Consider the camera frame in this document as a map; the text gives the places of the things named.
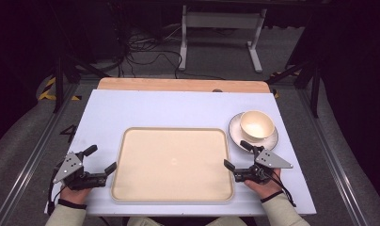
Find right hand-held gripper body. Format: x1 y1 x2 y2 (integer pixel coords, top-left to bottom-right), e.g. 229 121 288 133
233 146 294 185

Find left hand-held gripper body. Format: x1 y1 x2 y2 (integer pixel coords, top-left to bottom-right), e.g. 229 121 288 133
52 152 108 191

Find white round plate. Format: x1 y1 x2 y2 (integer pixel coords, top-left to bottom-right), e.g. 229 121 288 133
228 111 279 153

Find cream ceramic bowl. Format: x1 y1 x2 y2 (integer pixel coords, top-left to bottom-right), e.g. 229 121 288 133
239 109 276 143

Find beige rectangular tray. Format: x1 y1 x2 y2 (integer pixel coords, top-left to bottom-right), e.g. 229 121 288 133
110 126 235 202

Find person's right hand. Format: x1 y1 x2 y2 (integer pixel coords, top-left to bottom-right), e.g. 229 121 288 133
244 168 283 200

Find person's left hand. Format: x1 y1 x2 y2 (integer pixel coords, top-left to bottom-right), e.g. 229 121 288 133
59 185 92 205

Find black wristband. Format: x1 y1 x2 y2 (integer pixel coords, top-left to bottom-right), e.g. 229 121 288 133
57 198 88 210
260 189 285 204

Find yellow black hazard tape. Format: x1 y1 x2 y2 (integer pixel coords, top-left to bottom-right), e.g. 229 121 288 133
37 76 83 102
269 70 302 99

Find black tripod stand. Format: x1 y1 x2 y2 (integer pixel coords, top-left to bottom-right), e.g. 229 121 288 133
265 56 322 119
51 46 111 114

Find white table mat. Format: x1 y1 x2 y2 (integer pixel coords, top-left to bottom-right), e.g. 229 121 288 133
44 89 317 218

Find wooden table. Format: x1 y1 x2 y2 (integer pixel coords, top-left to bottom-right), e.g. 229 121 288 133
97 77 271 94

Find dark curtain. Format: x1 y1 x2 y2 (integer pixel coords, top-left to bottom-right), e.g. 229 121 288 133
0 0 97 152
285 0 380 206

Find white metal stand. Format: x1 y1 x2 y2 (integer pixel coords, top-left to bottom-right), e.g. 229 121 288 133
178 4 268 74

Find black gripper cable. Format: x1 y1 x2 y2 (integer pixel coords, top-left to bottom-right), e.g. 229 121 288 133
46 169 68 217
257 166 297 208

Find aluminium floor rail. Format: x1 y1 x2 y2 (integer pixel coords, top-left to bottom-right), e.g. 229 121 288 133
0 82 80 226
295 88 369 226

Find black floor cables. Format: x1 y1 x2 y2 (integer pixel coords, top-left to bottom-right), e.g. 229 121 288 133
117 24 226 81

